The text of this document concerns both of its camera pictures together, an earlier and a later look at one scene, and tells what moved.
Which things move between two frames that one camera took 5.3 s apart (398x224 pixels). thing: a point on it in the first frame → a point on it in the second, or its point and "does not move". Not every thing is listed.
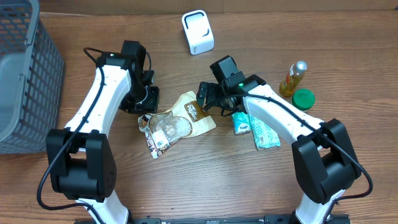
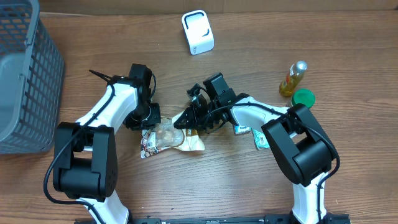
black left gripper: (144, 104) → (152, 115)
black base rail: (270, 219) does not move
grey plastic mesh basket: (32, 78) does not move
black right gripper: (214, 101) → (196, 117)
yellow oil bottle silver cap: (295, 76) does not move
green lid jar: (303, 99) does not move
